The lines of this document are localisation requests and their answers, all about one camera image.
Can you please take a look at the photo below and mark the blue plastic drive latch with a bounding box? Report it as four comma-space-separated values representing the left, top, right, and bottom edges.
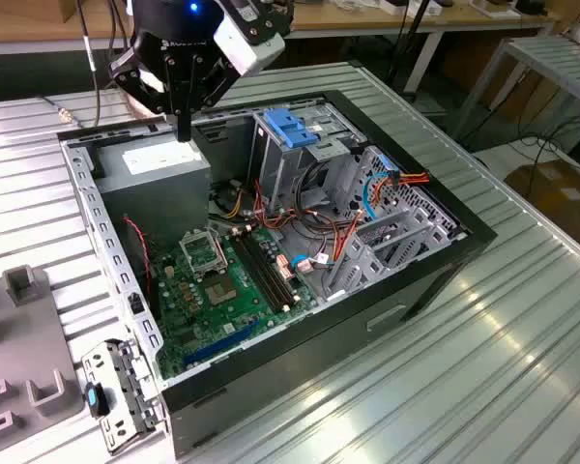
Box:
263, 108, 321, 152

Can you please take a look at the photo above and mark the red twisted fan wire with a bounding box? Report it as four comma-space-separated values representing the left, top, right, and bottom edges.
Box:
122, 215, 155, 297

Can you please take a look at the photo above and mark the black case fan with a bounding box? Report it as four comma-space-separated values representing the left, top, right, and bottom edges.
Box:
123, 219, 163, 324

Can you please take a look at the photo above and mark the metal slot bracket retainer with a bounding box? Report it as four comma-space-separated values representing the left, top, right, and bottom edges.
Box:
79, 337, 169, 456

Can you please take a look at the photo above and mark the metal socket cover frame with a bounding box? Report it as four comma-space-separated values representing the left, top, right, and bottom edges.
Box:
178, 228, 230, 281

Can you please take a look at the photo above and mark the red yellow power wire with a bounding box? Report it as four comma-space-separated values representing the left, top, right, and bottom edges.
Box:
389, 166, 432, 189

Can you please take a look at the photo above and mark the green motherboard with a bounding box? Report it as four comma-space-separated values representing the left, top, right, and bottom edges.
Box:
147, 224, 320, 381

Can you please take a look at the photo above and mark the yellow orange wire bundle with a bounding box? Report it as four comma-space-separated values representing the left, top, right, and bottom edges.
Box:
220, 187, 248, 219

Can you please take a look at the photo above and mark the grey parts rack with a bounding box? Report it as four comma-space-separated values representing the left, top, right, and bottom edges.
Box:
0, 264, 86, 449

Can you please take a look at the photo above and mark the CPU socket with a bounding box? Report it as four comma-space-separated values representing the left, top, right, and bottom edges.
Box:
201, 273, 241, 308

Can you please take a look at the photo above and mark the black open PC case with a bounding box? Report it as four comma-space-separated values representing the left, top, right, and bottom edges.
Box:
56, 89, 498, 460

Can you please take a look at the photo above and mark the black RAM slot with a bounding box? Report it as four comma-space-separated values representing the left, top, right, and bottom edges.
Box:
250, 223, 306, 305
236, 228, 295, 311
228, 230, 289, 314
244, 226, 301, 308

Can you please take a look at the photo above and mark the grey power supply unit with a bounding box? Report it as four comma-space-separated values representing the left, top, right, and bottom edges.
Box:
92, 130, 213, 250

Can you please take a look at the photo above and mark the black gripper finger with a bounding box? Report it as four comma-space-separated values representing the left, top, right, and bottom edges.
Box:
183, 47, 246, 143
107, 44, 186, 142

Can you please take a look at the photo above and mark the brown cardboard box with label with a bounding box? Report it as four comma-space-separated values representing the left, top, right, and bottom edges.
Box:
505, 161, 580, 243

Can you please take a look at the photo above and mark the red orange wire bundle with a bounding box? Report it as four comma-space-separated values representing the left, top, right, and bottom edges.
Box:
252, 179, 302, 234

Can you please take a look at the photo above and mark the black cable bundle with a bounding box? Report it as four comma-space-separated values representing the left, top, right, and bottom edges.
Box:
292, 161, 352, 231

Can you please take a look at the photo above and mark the blue data wire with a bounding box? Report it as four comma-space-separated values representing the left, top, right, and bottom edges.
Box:
361, 161, 400, 224

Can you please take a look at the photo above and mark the wooden desk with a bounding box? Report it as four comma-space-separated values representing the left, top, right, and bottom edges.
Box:
0, 0, 565, 57

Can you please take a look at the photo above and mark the metal disk bay cage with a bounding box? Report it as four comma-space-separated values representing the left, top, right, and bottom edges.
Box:
324, 205, 468, 302

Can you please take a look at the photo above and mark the metal slat side table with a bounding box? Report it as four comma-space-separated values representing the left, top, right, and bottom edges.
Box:
451, 33, 580, 141

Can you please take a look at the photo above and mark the short light blue wire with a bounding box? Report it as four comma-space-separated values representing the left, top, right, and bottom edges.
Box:
288, 253, 331, 276

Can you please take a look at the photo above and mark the metal optical drive cage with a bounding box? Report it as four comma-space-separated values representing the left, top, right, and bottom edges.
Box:
247, 99, 369, 217

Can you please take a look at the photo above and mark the blue expansion slot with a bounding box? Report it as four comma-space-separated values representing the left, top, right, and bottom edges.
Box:
181, 316, 262, 367

